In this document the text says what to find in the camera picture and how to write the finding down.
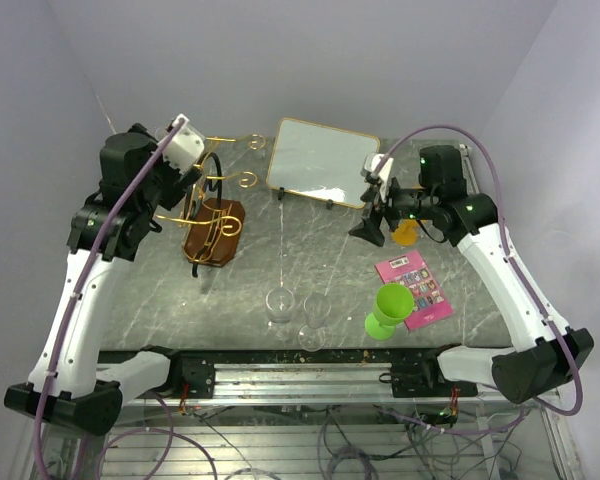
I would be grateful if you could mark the gold wire wine glass rack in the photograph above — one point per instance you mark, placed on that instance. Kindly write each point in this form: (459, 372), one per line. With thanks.
(213, 221)

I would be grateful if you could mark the green plastic goblet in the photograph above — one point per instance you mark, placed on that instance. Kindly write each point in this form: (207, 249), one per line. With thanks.
(392, 305)

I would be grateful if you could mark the pink booklet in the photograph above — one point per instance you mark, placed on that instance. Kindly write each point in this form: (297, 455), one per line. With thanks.
(411, 271)

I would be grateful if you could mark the large clear wine glass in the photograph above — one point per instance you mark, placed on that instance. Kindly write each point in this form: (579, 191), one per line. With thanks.
(160, 133)

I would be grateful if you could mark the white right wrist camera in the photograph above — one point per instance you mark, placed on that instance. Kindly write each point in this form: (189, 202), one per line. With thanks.
(376, 171)

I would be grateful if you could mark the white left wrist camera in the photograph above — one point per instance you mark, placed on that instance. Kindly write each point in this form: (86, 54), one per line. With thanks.
(183, 145)

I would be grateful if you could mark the gold framed whiteboard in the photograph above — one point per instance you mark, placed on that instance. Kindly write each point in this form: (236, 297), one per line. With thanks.
(320, 162)

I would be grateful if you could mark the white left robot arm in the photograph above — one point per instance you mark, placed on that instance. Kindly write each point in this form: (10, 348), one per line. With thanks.
(139, 174)

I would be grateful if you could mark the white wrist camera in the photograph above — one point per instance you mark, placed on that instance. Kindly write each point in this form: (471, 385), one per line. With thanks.
(376, 171)
(183, 145)

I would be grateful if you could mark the small clear wine glass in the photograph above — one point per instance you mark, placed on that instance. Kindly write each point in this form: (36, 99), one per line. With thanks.
(312, 336)

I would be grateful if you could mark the aluminium rail frame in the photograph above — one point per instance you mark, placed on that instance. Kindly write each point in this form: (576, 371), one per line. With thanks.
(329, 414)

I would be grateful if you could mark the clear wine glass front left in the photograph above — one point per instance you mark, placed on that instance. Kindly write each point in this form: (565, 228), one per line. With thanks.
(280, 306)

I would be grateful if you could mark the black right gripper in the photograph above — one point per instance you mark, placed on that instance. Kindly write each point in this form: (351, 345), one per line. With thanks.
(369, 229)

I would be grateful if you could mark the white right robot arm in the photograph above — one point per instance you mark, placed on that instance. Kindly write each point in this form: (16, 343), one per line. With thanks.
(545, 351)

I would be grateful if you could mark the orange plastic goblet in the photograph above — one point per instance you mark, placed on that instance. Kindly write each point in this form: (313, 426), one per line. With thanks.
(407, 232)

